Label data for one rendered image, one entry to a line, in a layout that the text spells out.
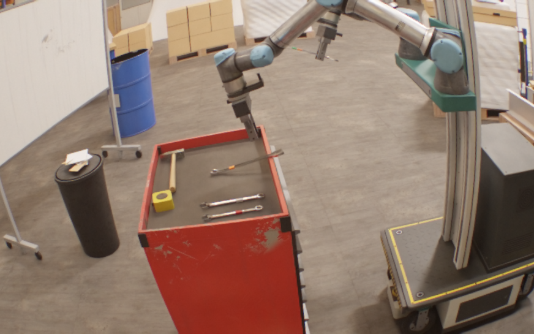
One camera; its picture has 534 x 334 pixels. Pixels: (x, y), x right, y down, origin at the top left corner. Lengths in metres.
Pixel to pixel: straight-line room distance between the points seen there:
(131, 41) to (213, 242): 8.63
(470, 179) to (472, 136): 0.19
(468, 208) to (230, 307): 1.03
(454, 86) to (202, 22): 7.24
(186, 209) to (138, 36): 8.40
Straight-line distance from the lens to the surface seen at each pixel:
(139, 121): 5.40
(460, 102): 1.65
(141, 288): 2.92
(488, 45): 4.78
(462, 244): 2.14
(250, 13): 8.82
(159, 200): 1.71
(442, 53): 1.47
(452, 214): 2.36
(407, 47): 2.10
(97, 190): 3.10
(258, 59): 1.66
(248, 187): 1.77
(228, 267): 1.58
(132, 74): 5.26
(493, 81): 4.88
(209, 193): 1.76
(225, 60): 1.72
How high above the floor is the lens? 1.68
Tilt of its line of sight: 24 degrees down
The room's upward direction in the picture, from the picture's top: 7 degrees counter-clockwise
